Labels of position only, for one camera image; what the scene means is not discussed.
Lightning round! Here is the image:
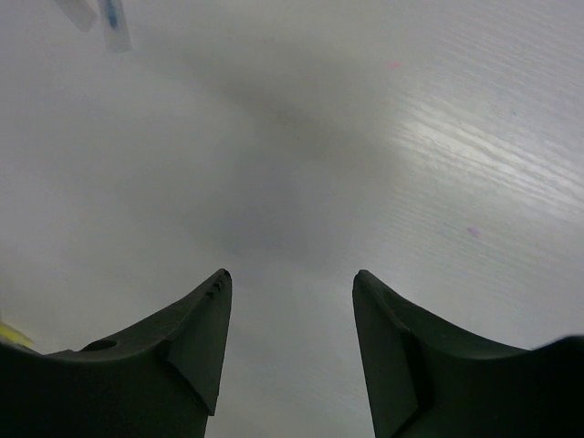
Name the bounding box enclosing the green gel pen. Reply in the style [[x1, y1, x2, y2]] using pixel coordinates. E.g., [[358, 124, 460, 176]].
[[56, 0, 97, 32]]

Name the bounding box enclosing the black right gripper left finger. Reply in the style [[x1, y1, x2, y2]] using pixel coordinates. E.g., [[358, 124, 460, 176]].
[[1, 269, 232, 437]]

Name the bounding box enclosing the light blue pen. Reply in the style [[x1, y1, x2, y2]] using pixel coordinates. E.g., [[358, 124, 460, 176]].
[[97, 0, 131, 53]]

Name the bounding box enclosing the yellow thin highlighter pen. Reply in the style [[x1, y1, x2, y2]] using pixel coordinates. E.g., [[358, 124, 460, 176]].
[[0, 321, 34, 349]]

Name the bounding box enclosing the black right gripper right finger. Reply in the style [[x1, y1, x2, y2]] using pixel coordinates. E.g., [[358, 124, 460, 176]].
[[352, 270, 583, 437]]

